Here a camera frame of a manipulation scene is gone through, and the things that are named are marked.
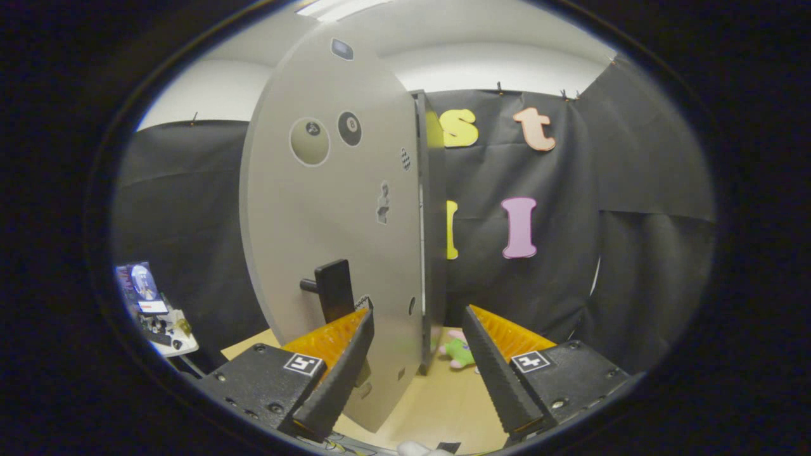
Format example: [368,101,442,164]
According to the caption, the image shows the white soft object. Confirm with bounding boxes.
[397,441,454,456]

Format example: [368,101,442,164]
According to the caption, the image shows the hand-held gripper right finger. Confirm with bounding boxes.
[461,305,634,441]

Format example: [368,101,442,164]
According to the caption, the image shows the long ceiling light panel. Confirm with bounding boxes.
[295,0,393,23]

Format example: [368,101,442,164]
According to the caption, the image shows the black backdrop cloth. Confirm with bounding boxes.
[113,57,717,374]

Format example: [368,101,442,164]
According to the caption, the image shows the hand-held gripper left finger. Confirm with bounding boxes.
[190,307,376,442]

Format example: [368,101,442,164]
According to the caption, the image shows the black cabinet door handle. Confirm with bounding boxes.
[300,258,357,325]

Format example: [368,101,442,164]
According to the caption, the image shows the grey shoe cabinet door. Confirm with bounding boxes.
[239,20,425,433]

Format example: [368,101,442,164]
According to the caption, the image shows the grey shoe cabinet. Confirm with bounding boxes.
[412,90,448,376]

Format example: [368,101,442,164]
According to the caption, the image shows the pink and green plush toy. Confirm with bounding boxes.
[437,328,480,374]

